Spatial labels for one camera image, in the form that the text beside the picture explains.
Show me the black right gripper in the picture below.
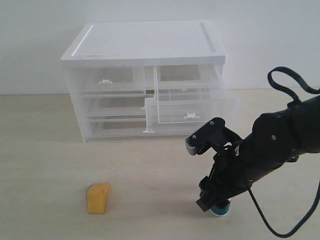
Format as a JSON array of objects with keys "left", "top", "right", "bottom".
[{"left": 196, "top": 136, "right": 252, "bottom": 211}]

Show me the teal bottle white cap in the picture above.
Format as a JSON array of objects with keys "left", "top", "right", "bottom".
[{"left": 210, "top": 199, "right": 231, "bottom": 217}]

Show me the yellow sponge wedge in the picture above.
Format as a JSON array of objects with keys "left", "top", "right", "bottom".
[{"left": 85, "top": 182, "right": 111, "bottom": 215}]

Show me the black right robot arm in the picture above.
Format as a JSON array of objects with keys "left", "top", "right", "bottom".
[{"left": 190, "top": 96, "right": 320, "bottom": 212}]

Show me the middle wide clear drawer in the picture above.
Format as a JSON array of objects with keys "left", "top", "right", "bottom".
[{"left": 80, "top": 96, "right": 146, "bottom": 117}]

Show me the wide clear drawer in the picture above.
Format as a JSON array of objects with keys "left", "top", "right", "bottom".
[
  {"left": 85, "top": 119, "right": 156, "bottom": 140},
  {"left": 80, "top": 96, "right": 146, "bottom": 117}
]

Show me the bottom wide clear drawer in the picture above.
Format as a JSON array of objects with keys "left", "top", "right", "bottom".
[{"left": 85, "top": 119, "right": 156, "bottom": 140}]

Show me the white plastic drawer cabinet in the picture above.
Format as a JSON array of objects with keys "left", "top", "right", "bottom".
[{"left": 60, "top": 20, "right": 227, "bottom": 142}]

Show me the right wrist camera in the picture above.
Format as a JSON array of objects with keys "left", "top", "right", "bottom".
[{"left": 185, "top": 117, "right": 228, "bottom": 156}]

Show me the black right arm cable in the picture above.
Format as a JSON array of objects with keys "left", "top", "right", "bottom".
[{"left": 246, "top": 66, "right": 320, "bottom": 238}]

